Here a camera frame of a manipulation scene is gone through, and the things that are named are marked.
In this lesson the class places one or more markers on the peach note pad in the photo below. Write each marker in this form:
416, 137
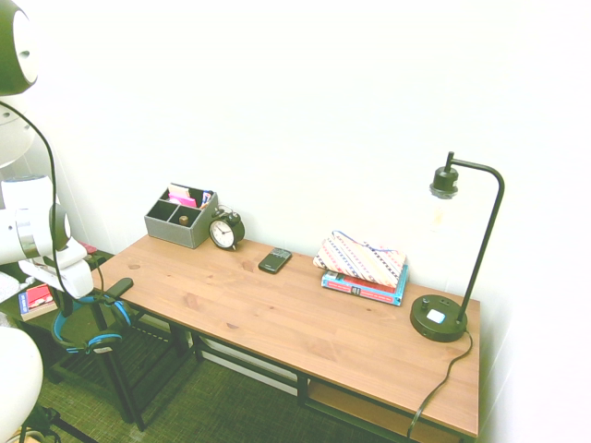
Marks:
179, 189

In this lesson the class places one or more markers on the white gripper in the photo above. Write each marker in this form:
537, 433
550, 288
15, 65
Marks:
64, 272

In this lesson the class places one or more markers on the striped fabric pouch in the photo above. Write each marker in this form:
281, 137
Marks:
362, 260

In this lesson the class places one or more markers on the black side table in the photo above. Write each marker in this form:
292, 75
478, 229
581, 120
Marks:
41, 330

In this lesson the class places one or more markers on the pink sticky note pad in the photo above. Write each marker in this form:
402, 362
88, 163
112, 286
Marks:
182, 200

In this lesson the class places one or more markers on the wooden desk with black frame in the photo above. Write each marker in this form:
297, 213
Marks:
286, 304

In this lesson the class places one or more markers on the grey desk organizer box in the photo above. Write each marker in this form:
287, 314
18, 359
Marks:
177, 231

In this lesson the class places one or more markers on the blue book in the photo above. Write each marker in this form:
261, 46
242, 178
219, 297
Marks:
369, 293

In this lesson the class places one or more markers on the black headphone hanger hook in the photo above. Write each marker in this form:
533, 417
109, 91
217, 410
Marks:
119, 287

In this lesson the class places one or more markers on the black twin bell alarm clock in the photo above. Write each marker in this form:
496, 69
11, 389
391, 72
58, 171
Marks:
224, 231

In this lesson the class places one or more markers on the black tripod stand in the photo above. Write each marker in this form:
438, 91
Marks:
51, 422

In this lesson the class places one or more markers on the black smartphone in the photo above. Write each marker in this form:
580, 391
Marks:
274, 261

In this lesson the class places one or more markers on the wrist camera with red mount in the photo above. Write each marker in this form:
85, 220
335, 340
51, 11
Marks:
88, 251

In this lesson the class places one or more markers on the small brown wooden stamp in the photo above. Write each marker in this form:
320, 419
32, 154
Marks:
184, 220

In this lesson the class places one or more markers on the red and white book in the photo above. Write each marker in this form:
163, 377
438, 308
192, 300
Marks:
37, 300

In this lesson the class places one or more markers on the black and blue headphones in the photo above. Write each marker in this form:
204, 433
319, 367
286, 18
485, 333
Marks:
92, 341

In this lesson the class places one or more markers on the black desk lamp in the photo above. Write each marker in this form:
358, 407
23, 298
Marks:
438, 320

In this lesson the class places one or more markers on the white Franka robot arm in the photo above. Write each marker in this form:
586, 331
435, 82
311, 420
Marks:
25, 217

